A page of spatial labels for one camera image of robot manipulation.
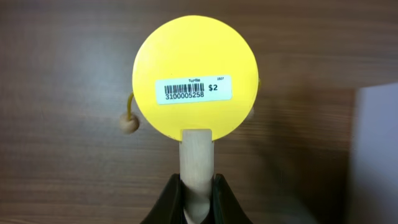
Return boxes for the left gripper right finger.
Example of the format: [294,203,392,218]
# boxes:
[211,174,252,224]

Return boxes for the pink cardboard box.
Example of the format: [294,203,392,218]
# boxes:
[347,83,397,224]

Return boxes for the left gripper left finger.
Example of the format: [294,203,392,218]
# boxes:
[141,174,187,224]

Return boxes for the yellow wooden rattle drum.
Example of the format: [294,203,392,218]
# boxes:
[128,16,260,223]

